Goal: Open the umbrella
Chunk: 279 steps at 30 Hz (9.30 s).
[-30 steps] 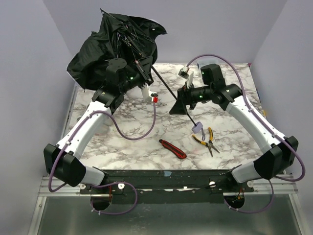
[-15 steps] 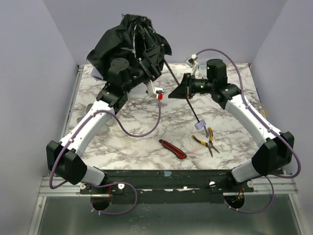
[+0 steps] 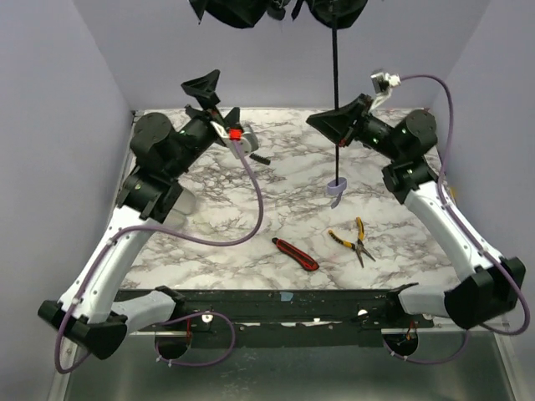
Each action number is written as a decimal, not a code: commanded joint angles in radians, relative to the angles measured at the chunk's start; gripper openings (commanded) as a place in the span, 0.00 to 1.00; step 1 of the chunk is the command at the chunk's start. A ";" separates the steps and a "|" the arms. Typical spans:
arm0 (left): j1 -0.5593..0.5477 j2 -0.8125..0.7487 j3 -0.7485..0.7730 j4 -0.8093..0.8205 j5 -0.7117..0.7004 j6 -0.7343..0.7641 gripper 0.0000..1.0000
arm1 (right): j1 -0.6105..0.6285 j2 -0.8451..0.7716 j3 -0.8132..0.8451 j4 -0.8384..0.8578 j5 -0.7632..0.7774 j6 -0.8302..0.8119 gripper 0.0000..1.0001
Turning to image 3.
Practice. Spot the yellow black needle-nose pliers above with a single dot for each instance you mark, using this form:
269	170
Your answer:
358	246

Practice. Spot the small black comb piece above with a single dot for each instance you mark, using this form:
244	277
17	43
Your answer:
260	159

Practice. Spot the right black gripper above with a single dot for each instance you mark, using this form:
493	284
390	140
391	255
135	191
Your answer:
356	121

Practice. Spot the lavender folding umbrella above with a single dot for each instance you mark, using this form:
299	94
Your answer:
334	15

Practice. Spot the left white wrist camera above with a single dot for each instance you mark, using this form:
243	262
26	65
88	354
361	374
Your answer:
240	141

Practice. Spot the pink zippered umbrella case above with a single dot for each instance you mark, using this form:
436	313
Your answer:
181	209

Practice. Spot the red black utility knife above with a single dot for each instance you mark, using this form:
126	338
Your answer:
301	257

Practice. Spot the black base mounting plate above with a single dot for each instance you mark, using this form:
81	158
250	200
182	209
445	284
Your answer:
306	306

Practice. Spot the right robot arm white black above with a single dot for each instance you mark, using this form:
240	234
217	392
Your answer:
488	281

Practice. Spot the blue tape piece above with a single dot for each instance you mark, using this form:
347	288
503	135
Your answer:
286	296

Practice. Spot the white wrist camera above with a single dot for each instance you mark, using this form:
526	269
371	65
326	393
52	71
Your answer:
383	84
240	141

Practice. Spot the aluminium frame rail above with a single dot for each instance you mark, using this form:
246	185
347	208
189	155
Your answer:
205	330

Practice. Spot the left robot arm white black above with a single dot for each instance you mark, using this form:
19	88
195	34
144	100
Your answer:
88	313

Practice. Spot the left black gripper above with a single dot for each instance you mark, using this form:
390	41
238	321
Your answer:
213	114

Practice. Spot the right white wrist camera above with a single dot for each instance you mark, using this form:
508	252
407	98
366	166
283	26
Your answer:
383	84

